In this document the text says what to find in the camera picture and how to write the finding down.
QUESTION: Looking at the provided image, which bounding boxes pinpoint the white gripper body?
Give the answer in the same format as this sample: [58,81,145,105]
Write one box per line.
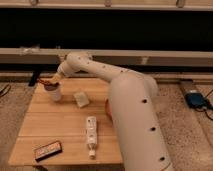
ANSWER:
[50,62,71,84]

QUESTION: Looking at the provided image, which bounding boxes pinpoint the red pepper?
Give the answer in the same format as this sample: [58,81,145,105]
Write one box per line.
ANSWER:
[37,78,53,86]

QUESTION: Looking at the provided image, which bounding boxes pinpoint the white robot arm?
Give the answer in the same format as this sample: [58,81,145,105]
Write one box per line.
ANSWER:
[51,52,174,171]

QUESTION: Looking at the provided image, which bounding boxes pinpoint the white small box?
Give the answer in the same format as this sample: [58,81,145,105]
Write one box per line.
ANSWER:
[73,91,90,108]

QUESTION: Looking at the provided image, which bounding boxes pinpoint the wooden table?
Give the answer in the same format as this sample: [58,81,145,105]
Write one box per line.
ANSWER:
[9,78,122,166]

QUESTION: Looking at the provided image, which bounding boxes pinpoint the orange bowl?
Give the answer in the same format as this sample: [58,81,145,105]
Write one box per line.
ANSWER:
[105,99,112,118]

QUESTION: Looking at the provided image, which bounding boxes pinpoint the white plastic bottle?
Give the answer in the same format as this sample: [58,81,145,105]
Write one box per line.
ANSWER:
[86,116,98,159]

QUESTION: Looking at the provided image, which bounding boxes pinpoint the dark snack bar package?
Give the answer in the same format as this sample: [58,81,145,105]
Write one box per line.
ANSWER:
[34,141,63,162]

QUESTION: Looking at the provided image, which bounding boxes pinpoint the blue device on floor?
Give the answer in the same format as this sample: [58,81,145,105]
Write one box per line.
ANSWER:
[184,90,213,110]

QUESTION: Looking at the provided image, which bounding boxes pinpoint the black cable left floor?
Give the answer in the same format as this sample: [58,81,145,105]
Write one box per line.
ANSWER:
[0,83,12,98]

